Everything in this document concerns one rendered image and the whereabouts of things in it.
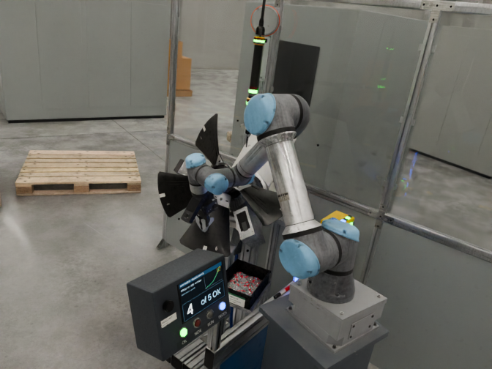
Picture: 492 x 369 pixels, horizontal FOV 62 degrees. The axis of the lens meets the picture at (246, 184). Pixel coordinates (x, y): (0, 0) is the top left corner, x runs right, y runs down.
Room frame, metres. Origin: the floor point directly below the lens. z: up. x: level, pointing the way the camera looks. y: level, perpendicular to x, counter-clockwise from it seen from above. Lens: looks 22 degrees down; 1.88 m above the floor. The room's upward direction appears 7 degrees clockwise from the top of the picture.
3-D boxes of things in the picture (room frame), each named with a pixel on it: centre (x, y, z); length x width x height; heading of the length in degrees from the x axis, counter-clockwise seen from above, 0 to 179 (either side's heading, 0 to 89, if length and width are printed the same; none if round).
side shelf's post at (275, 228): (2.20, -0.21, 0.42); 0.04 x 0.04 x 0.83; 54
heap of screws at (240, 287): (1.44, -0.04, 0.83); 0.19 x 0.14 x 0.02; 158
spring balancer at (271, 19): (2.41, 0.01, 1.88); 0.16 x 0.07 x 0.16; 89
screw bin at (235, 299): (1.44, -0.04, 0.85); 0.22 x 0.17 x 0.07; 158
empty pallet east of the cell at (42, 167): (4.26, 1.86, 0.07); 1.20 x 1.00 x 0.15; 111
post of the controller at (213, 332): (1.05, 0.04, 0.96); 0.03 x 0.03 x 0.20; 54
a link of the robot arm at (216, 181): (1.38, 0.11, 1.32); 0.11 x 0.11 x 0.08; 43
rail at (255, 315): (1.40, -0.21, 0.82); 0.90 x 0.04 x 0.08; 144
